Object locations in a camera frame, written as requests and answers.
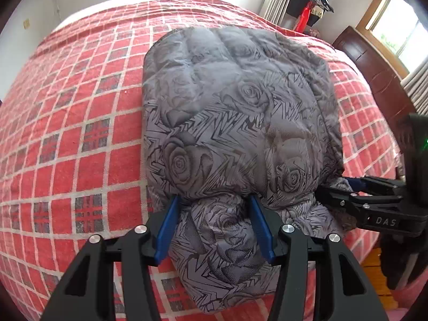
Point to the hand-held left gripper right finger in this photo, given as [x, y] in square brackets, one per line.
[262, 227]

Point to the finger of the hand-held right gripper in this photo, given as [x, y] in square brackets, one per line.
[378, 184]
[341, 202]

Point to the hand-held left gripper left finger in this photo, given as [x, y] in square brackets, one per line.
[167, 227]

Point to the grey rose-print padded jacket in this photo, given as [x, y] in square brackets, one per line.
[234, 113]

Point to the person's right hand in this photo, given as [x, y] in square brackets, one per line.
[399, 260]

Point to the grey side curtain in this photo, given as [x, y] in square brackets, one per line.
[416, 87]

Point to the dark wooden headboard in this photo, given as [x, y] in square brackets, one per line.
[374, 73]

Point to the red plaid blanket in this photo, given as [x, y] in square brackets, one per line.
[67, 140]

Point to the wooden framed side window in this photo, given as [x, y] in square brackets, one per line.
[394, 23]

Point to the red hanging item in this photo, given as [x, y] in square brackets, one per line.
[303, 18]

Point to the white bed sheet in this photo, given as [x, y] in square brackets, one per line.
[87, 15]

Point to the yellow wall socket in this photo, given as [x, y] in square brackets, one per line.
[26, 23]

